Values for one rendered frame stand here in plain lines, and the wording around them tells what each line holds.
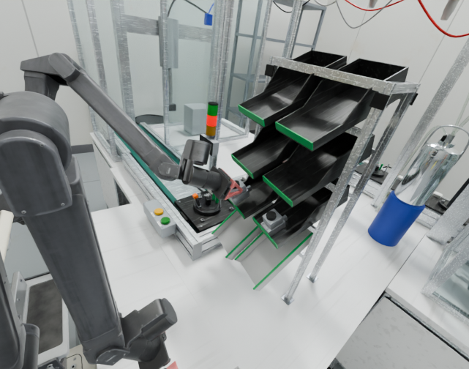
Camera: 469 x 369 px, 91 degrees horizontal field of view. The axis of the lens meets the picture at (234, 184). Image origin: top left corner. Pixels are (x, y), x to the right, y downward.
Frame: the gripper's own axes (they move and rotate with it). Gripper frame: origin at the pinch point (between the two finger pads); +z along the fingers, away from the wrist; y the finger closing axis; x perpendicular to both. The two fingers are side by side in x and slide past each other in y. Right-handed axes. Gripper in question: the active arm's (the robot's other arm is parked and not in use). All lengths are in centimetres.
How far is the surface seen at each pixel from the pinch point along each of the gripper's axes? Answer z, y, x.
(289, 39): 74, 101, -85
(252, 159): 0.5, 0.3, -10.5
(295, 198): -1.7, -21.6, -10.0
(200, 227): 9.4, 15.5, 29.4
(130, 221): -8, 43, 50
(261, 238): 15.4, -9.6, 13.2
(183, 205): 8.3, 32.5, 29.9
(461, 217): 120, -41, -32
